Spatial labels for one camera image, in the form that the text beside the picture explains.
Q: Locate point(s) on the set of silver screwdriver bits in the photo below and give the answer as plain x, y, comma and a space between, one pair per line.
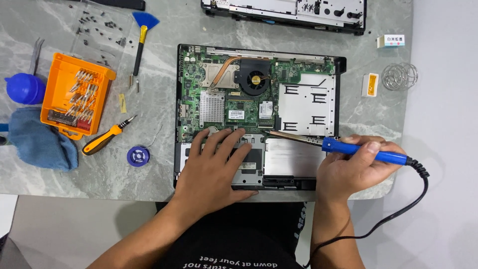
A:
84, 97

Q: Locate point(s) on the person's right hand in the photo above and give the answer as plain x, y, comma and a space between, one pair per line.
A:
358, 179

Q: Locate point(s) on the small silver metal bit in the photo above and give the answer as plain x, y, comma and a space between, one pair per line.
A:
137, 86
131, 80

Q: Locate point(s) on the person's black shirt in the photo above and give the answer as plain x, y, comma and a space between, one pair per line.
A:
231, 239

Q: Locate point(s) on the group of small black screws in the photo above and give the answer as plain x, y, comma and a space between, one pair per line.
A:
110, 25

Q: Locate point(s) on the small white cardboard box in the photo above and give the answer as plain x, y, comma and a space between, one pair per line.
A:
392, 40

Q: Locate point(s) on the black flat laptop part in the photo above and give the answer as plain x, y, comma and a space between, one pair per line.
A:
119, 3

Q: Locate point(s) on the person's left hand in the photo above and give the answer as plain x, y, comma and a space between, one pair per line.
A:
209, 175

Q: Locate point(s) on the clear plastic tray lid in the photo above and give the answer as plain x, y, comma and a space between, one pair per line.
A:
97, 45

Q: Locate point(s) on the orange screwdriver bit case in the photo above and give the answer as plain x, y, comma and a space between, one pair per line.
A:
56, 89

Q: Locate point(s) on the blue cleaning cloth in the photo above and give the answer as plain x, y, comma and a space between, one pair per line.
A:
37, 138

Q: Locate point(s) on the detached laptop top cover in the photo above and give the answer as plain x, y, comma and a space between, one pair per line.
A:
283, 11

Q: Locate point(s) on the small yellow paper tag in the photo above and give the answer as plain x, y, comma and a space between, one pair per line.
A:
122, 103

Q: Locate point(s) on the blue soldering iron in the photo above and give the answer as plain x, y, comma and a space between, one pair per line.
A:
347, 148

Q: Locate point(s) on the blue rubber air blower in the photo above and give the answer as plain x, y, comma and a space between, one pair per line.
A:
24, 89

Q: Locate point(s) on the laptop base with motherboard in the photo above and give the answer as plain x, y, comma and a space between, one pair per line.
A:
298, 157

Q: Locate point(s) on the silver finned heatsink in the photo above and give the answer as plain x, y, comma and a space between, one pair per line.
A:
212, 107

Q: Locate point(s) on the white box with yellow sponge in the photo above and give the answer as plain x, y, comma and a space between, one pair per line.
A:
369, 85

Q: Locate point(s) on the orange and black screwdriver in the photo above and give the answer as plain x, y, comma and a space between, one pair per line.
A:
101, 140

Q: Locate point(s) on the grey metal tweezers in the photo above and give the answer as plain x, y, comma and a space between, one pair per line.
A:
35, 56

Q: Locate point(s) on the black laptop cooling fan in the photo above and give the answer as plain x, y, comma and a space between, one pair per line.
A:
255, 79

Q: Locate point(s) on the copper heat pipe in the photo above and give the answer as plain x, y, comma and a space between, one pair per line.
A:
224, 67

